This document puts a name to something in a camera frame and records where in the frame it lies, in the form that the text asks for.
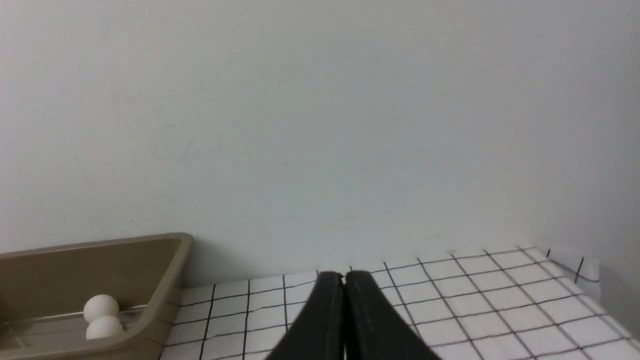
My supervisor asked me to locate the white checkered tablecloth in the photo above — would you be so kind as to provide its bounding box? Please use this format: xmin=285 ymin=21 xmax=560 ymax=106
xmin=160 ymin=246 xmax=639 ymax=360

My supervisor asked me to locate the white ping-pong ball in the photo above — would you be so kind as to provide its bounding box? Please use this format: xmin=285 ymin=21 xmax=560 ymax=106
xmin=83 ymin=294 xmax=121 ymax=324
xmin=86 ymin=314 xmax=125 ymax=340

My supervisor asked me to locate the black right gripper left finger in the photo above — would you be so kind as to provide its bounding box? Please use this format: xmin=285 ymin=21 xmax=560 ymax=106
xmin=267 ymin=271 xmax=346 ymax=360

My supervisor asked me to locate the olive green plastic bin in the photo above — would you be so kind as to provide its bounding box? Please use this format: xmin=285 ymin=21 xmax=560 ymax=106
xmin=0 ymin=232 xmax=194 ymax=360

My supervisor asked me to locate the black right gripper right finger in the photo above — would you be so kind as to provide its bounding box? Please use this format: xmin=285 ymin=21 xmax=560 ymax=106
xmin=345 ymin=270 xmax=440 ymax=360

